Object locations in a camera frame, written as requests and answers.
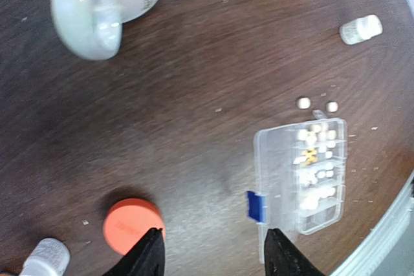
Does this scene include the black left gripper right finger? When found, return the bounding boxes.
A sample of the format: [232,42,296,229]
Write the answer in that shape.
[264,228,324,276]

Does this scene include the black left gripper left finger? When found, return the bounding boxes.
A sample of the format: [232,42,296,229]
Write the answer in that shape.
[103,228,166,276]

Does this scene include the orange bottle cap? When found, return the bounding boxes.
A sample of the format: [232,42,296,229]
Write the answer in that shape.
[103,198,166,255]

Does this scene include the clear plastic pill organizer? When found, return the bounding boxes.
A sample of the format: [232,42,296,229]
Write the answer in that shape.
[246,110,347,262]

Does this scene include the small white bottle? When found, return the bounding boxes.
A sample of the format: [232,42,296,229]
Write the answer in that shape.
[339,15,383,45]
[20,238,71,276]

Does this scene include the white pills in organizer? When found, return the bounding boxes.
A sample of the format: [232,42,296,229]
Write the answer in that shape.
[294,122,337,211]

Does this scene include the loose pill on table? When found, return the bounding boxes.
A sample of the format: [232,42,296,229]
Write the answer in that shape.
[296,97,311,110]

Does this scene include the yellow-lined patterned mug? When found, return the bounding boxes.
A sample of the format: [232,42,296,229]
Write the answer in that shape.
[50,0,158,61]

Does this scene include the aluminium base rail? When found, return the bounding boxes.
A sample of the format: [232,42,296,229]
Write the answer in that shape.
[332,175,413,275]

